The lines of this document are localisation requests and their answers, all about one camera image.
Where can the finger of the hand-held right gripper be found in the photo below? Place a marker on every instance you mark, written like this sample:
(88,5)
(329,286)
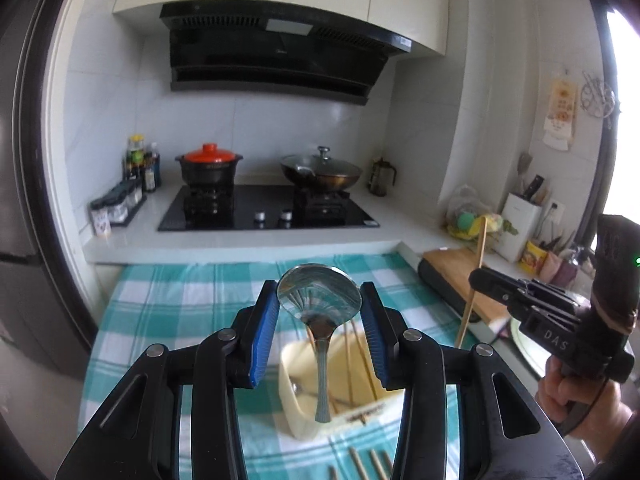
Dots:
(495,276)
(492,294)

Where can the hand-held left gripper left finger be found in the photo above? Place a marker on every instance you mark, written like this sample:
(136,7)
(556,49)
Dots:
(265,330)

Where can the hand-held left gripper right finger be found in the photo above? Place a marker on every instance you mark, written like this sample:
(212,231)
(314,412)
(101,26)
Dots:
(375,330)

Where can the metal spoon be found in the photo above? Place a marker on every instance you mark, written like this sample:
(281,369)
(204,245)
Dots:
(320,295)
(296,388)

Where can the cream plastic utensil box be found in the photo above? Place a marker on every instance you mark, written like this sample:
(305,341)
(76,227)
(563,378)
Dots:
(300,420)

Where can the row of wooden chopsticks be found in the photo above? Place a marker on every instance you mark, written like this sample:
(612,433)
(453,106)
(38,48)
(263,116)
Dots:
(357,465)

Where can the person's right forearm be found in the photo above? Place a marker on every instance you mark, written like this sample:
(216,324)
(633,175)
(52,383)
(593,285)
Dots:
(617,447)

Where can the person's right hand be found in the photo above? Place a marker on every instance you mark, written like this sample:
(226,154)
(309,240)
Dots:
(555,395)

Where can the wooden cutting board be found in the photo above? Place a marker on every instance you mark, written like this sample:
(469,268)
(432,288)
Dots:
(455,270)

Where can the yellow packet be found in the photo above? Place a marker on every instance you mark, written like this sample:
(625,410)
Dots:
(531,257)

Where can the white knife block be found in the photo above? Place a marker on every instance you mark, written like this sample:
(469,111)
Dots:
(517,230)

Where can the black rolled mat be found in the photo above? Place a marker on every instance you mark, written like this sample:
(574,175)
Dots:
(440,282)

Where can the pink cup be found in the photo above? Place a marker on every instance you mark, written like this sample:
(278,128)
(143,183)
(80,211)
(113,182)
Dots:
(550,267)

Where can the plastic bag with sponges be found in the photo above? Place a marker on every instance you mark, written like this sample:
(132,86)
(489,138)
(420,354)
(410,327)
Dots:
(467,220)

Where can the purple cup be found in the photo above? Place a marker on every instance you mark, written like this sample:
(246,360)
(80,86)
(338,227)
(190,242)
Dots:
(567,272)

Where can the kitchen spatula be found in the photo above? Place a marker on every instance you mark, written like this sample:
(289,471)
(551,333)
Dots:
(524,170)

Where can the teal plaid tablecloth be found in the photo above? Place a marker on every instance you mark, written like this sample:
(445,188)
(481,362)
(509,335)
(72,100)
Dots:
(150,310)

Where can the black gas cooktop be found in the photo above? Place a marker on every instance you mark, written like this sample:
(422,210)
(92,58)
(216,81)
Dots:
(265,205)

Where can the french press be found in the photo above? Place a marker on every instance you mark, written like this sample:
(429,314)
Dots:
(381,177)

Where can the dark wok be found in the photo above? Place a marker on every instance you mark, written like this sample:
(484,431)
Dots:
(325,180)

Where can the black clay pot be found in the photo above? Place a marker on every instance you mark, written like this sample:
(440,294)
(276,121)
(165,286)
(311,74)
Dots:
(207,172)

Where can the glass wok lid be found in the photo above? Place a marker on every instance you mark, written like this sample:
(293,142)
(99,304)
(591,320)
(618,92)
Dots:
(325,160)

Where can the red pot lid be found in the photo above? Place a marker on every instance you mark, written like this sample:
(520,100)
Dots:
(208,154)

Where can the row of spice jars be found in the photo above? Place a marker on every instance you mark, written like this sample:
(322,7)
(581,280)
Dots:
(117,207)

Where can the window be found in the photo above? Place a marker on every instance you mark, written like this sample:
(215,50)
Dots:
(625,110)

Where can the grey refrigerator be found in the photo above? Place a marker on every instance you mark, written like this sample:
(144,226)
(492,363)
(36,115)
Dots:
(30,285)

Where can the black range hood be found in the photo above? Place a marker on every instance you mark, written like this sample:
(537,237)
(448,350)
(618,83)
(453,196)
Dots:
(270,60)

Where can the wall socket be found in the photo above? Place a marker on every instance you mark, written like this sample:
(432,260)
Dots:
(555,212)

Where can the wall calendar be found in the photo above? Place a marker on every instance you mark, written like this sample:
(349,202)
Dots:
(560,110)

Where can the black door frame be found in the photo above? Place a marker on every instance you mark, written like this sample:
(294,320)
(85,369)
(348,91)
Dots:
(40,110)

